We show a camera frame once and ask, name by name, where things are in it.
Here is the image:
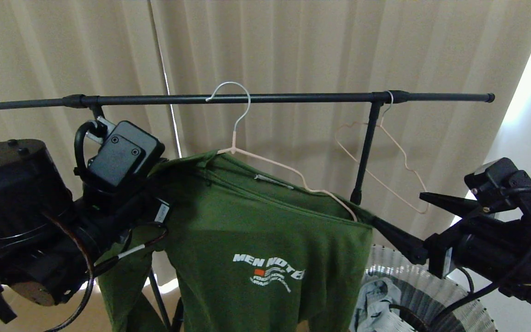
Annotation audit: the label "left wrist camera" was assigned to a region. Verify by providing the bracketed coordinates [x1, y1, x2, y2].
[86, 120, 165, 194]

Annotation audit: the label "pale grey shorts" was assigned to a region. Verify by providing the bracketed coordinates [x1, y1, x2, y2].
[351, 276, 402, 332]

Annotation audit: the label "pink clothes hanger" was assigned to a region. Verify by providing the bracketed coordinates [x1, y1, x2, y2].
[335, 91, 430, 215]
[205, 82, 359, 223]

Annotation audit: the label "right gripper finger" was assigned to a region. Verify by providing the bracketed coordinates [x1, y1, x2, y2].
[419, 191, 495, 218]
[371, 216, 428, 266]

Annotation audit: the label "beige curtain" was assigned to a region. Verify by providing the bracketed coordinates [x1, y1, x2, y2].
[0, 0, 531, 296]

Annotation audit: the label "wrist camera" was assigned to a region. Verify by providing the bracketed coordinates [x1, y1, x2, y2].
[86, 120, 165, 194]
[464, 158, 531, 223]

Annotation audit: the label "green long-sleeved shirt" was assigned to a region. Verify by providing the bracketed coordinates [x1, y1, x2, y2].
[97, 150, 375, 332]

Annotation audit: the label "black clothes rack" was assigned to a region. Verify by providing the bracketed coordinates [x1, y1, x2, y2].
[0, 90, 496, 332]

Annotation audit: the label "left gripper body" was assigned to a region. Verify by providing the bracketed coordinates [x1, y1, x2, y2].
[74, 182, 171, 270]

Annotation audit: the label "white laundry basket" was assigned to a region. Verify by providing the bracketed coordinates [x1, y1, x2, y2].
[348, 244, 499, 332]

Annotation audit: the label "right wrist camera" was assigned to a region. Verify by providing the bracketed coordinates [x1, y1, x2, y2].
[464, 158, 531, 223]

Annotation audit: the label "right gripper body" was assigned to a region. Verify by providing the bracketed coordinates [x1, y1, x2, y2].
[425, 213, 531, 289]

